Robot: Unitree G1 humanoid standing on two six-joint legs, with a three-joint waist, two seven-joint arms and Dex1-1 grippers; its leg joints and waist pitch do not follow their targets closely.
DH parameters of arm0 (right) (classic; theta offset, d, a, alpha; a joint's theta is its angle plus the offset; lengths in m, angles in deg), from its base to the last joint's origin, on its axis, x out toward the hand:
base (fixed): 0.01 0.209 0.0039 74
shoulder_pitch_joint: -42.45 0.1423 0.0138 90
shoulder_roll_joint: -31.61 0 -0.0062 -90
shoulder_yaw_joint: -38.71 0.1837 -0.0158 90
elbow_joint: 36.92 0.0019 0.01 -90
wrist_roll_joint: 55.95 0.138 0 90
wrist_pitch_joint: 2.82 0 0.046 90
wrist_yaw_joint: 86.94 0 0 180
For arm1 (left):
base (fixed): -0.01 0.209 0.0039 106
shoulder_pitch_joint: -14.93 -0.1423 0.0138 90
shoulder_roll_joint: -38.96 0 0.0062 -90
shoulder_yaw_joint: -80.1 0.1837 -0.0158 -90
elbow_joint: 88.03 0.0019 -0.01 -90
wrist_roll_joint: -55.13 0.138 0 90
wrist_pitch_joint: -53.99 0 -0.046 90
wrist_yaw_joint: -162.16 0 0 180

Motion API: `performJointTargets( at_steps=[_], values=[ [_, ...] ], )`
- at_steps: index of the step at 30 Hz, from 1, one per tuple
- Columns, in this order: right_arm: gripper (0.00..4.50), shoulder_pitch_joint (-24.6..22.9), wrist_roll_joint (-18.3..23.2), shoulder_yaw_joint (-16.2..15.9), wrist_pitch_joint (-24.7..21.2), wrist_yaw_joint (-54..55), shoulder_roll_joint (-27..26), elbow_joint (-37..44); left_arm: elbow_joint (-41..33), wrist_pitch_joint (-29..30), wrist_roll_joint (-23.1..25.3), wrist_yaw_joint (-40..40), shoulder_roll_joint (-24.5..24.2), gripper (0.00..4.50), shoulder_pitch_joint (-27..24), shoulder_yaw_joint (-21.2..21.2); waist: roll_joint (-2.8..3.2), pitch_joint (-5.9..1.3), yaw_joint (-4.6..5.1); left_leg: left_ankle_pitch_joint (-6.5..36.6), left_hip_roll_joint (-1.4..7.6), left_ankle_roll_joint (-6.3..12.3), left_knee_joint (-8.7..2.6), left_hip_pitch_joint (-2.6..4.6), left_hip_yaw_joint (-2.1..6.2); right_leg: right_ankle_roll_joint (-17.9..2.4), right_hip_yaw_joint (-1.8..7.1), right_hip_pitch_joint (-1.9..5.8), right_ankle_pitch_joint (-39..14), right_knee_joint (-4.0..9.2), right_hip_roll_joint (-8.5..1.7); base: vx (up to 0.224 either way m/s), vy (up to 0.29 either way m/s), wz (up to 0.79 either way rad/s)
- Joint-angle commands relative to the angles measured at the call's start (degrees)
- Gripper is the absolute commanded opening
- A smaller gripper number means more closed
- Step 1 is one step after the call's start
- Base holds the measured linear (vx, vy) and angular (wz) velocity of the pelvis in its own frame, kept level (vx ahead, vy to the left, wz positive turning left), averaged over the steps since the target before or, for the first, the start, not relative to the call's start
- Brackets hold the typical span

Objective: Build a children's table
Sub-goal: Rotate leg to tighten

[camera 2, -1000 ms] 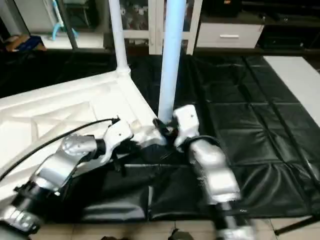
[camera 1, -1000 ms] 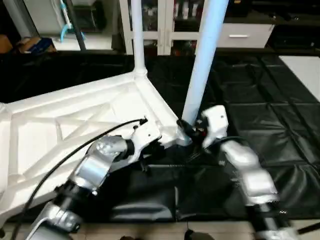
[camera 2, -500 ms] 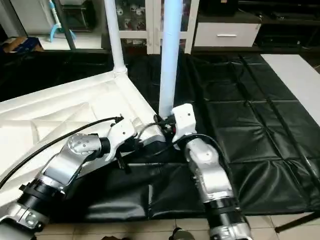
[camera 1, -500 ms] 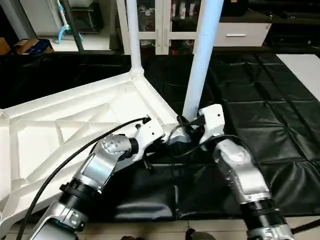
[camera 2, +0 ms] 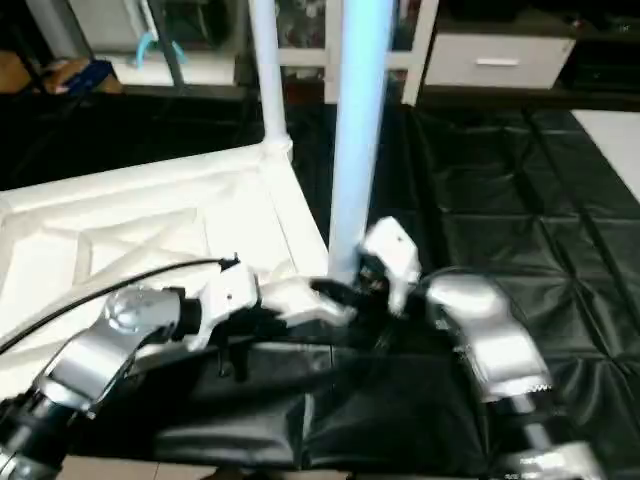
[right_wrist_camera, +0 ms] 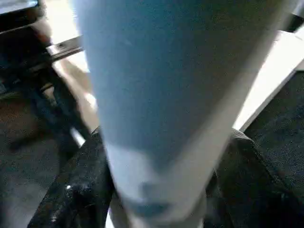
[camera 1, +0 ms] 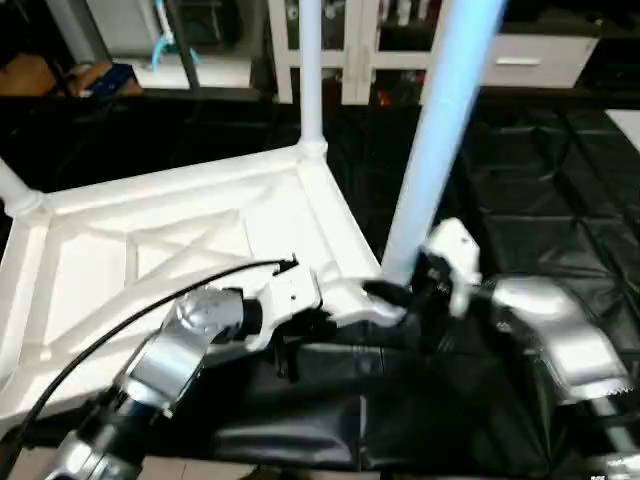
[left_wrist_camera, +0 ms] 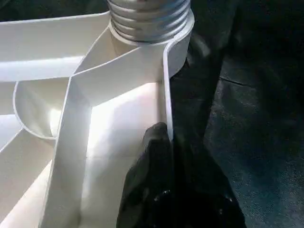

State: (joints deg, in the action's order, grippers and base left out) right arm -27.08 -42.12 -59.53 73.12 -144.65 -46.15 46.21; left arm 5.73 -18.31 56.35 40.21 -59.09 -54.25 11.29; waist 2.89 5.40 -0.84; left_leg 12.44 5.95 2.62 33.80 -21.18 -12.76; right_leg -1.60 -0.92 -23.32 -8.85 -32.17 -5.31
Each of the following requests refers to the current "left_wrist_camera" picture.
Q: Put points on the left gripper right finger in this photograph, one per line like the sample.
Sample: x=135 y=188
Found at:
x=199 y=194

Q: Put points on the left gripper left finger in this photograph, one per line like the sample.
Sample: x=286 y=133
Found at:
x=147 y=190

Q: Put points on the white plastic table leg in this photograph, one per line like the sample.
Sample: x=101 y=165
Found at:
x=149 y=19

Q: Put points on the white plastic table top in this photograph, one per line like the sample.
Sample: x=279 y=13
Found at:
x=47 y=47

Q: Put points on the black work mat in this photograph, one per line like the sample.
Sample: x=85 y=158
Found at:
x=256 y=118

